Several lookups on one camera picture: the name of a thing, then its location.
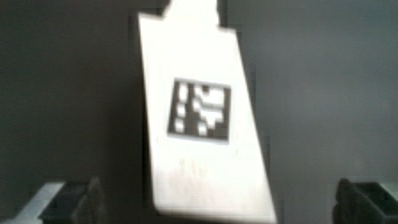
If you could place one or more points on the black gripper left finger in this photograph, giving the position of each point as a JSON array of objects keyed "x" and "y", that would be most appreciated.
[{"x": 68, "y": 203}]

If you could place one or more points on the white stool leg with tag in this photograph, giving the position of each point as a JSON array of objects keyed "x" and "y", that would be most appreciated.
[{"x": 209, "y": 174}]

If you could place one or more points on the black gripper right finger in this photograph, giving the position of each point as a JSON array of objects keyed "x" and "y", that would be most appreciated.
[{"x": 367, "y": 206}]

